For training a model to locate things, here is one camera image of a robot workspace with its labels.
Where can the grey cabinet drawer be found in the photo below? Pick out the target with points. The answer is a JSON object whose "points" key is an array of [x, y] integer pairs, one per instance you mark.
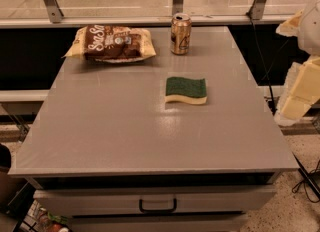
{"points": [[123, 201]]}

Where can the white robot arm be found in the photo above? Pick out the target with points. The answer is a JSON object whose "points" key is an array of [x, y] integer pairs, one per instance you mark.
{"points": [[309, 29]]}

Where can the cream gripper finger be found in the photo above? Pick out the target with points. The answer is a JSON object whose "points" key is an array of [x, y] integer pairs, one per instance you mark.
{"points": [[290, 27], [301, 91]]}

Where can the colourful items on floor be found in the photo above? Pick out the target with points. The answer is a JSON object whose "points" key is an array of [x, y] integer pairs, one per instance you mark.
{"points": [[39, 219]]}

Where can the black drawer handle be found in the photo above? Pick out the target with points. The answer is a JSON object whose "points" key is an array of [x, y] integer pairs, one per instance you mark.
{"points": [[157, 208]]}

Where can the dark round object left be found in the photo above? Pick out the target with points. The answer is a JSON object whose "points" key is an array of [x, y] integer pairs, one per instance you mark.
{"points": [[5, 158]]}

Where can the brown snack bag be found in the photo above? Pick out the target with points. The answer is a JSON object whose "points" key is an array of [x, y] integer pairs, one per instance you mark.
{"points": [[112, 44]]}

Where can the orange soda can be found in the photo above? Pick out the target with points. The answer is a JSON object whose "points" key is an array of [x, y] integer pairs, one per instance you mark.
{"points": [[180, 33]]}

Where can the green yellow sponge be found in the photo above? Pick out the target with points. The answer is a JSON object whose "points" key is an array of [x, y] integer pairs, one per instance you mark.
{"points": [[186, 90]]}

